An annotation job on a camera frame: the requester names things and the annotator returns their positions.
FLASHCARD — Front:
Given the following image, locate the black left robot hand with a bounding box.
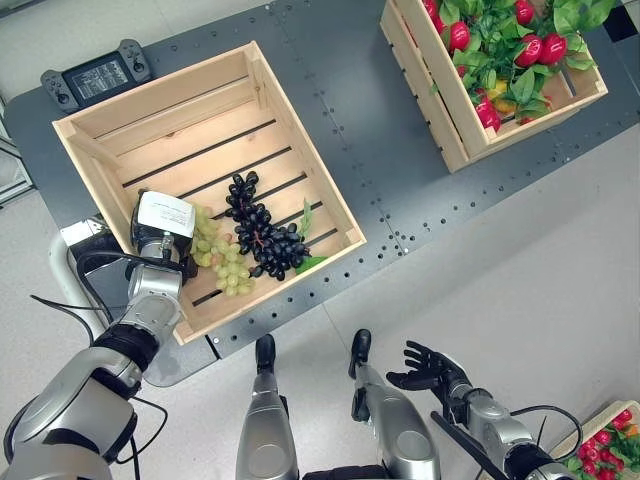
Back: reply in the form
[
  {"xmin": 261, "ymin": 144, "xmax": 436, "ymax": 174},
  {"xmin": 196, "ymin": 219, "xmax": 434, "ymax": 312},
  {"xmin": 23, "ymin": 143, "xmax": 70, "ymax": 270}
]
[{"xmin": 130, "ymin": 190, "xmax": 198, "ymax": 252}]

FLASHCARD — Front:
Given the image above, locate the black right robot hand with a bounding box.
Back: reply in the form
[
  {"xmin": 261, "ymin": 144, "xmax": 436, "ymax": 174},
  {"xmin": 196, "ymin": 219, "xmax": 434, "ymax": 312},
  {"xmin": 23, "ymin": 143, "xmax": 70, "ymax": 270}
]
[{"xmin": 385, "ymin": 340, "xmax": 472, "ymax": 402}]

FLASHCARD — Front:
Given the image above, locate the green grape bunch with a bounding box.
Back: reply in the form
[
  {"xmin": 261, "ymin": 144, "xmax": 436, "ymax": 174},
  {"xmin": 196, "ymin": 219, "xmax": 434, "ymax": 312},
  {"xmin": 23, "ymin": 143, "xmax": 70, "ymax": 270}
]
[{"xmin": 189, "ymin": 203, "xmax": 257, "ymax": 298}]

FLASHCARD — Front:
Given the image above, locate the wooden crate with small fruits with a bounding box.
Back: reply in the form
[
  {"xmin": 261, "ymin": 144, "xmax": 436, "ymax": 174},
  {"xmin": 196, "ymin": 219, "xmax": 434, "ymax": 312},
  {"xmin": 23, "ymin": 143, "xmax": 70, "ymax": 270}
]
[{"xmin": 551, "ymin": 399, "xmax": 640, "ymax": 480}]

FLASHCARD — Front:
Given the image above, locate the silver right robot leg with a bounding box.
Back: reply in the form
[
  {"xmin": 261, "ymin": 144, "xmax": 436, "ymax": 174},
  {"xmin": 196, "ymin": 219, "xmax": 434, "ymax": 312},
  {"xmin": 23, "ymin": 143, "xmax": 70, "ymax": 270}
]
[{"xmin": 349, "ymin": 360, "xmax": 442, "ymax": 480}]

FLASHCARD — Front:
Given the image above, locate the silver robot leg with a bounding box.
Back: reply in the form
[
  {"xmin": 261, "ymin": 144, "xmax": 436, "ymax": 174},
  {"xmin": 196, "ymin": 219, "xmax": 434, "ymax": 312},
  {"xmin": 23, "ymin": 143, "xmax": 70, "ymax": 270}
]
[
  {"xmin": 349, "ymin": 360, "xmax": 442, "ymax": 480},
  {"xmin": 235, "ymin": 367, "xmax": 301, "ymax": 480}
]

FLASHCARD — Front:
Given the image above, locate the black right robot foot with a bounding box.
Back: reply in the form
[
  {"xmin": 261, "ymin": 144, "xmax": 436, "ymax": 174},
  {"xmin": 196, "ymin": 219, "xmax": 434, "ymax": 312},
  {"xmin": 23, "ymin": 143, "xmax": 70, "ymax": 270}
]
[{"xmin": 348, "ymin": 328, "xmax": 373, "ymax": 377}]

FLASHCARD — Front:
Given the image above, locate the black robot foot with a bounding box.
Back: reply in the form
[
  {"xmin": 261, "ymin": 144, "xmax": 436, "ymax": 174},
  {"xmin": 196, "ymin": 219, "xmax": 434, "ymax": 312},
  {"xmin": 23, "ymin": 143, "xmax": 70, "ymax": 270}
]
[
  {"xmin": 255, "ymin": 333, "xmax": 278, "ymax": 374},
  {"xmin": 348, "ymin": 328, "xmax": 373, "ymax": 377}
]

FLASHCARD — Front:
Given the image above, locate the large slatted wooden crate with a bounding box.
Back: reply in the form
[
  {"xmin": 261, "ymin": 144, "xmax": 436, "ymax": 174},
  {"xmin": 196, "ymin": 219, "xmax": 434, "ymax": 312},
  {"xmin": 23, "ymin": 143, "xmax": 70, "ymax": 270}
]
[{"xmin": 52, "ymin": 40, "xmax": 368, "ymax": 346}]

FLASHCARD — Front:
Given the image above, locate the black grape bunch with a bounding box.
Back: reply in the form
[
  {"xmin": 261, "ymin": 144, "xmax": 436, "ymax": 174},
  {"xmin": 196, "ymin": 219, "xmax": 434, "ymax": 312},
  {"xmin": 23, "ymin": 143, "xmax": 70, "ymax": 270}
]
[{"xmin": 224, "ymin": 170, "xmax": 309, "ymax": 282}]

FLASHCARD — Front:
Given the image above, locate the white tubular stand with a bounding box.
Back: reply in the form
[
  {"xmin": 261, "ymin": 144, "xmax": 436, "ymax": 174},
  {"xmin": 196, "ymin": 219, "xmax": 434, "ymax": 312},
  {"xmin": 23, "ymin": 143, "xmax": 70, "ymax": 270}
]
[{"xmin": 47, "ymin": 215, "xmax": 117, "ymax": 321}]

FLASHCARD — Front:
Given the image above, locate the black robot pelvis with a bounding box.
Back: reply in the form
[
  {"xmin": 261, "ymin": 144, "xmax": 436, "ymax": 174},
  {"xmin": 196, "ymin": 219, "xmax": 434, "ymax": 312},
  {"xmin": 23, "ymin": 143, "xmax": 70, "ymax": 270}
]
[{"xmin": 301, "ymin": 464, "xmax": 387, "ymax": 480}]

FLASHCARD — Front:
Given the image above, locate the green artificial leaf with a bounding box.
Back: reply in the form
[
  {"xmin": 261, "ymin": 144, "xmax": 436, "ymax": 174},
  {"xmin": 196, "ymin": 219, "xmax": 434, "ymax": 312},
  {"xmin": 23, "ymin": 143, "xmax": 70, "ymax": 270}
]
[{"xmin": 293, "ymin": 198, "xmax": 329, "ymax": 276}]

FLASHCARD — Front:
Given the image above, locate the black handheld controller with screen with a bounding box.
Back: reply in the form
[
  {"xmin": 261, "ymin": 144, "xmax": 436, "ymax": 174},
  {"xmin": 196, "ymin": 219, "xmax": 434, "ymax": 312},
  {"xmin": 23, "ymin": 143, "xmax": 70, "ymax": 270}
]
[{"xmin": 40, "ymin": 38, "xmax": 152, "ymax": 112}]

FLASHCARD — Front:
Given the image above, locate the black left robot foot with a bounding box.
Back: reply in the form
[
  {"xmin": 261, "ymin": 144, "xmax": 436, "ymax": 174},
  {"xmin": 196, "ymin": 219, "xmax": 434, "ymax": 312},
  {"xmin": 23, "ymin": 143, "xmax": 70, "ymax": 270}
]
[{"xmin": 255, "ymin": 333, "xmax": 278, "ymax": 374}]

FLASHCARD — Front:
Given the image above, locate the silver left robot leg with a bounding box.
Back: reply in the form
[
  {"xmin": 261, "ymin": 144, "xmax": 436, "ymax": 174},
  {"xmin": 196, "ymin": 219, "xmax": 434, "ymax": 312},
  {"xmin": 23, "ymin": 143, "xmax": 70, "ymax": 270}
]
[{"xmin": 235, "ymin": 367, "xmax": 301, "ymax": 480}]

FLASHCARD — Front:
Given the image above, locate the small red fruit cluster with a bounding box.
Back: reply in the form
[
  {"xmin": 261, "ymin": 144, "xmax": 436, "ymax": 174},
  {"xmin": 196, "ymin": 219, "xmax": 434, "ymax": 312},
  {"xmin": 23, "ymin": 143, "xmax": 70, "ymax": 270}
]
[{"xmin": 577, "ymin": 409, "xmax": 640, "ymax": 480}]

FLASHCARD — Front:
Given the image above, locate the wooden crate with foliage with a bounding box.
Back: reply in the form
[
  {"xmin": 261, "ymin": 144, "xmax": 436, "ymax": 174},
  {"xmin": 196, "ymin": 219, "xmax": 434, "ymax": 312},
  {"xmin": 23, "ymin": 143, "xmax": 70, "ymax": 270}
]
[{"xmin": 379, "ymin": 0, "xmax": 610, "ymax": 175}]

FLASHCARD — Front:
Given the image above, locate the yellow artificial fruit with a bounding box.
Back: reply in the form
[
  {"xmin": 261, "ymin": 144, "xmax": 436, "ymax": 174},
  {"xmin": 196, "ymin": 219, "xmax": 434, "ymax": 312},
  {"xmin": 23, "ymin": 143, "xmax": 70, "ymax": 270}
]
[{"xmin": 486, "ymin": 79, "xmax": 517, "ymax": 114}]

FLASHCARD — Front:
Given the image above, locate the green artificial foliage bundle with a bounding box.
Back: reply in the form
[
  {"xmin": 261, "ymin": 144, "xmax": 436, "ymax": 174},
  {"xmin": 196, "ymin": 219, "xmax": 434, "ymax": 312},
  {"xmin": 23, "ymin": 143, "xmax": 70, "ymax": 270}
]
[{"xmin": 427, "ymin": 0, "xmax": 621, "ymax": 126}]

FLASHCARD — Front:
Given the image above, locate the black box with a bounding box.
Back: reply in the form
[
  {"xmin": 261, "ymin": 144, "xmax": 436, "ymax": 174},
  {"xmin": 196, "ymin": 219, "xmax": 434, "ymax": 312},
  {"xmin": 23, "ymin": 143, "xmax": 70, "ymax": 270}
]
[{"xmin": 606, "ymin": 0, "xmax": 640, "ymax": 44}]

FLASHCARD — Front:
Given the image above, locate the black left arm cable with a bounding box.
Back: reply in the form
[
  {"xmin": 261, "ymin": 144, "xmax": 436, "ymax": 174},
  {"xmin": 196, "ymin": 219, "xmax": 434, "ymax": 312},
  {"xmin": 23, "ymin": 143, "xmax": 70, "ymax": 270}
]
[{"xmin": 29, "ymin": 252, "xmax": 146, "ymax": 326}]

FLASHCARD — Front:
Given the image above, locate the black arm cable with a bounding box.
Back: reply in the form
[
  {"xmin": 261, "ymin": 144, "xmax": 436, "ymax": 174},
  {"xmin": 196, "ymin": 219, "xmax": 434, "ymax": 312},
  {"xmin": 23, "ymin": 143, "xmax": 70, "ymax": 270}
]
[
  {"xmin": 509, "ymin": 404, "xmax": 584, "ymax": 462},
  {"xmin": 29, "ymin": 252, "xmax": 146, "ymax": 326}
]

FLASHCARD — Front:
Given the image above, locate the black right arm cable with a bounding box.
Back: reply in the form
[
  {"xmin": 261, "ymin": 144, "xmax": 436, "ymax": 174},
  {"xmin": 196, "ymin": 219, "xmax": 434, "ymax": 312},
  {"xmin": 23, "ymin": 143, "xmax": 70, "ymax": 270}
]
[{"xmin": 509, "ymin": 404, "xmax": 584, "ymax": 462}]

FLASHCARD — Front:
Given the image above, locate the grey table base plate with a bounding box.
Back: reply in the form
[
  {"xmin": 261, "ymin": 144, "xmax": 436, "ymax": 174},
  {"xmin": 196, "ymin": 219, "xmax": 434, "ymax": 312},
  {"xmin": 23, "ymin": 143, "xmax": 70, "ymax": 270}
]
[{"xmin": 143, "ymin": 333, "xmax": 222, "ymax": 387}]

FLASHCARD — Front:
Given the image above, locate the aluminium profile frame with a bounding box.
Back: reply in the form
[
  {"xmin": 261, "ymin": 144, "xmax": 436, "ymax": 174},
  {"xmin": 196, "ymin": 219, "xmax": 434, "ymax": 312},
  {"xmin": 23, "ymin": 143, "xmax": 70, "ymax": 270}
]
[{"xmin": 0, "ymin": 94, "xmax": 37, "ymax": 206}]

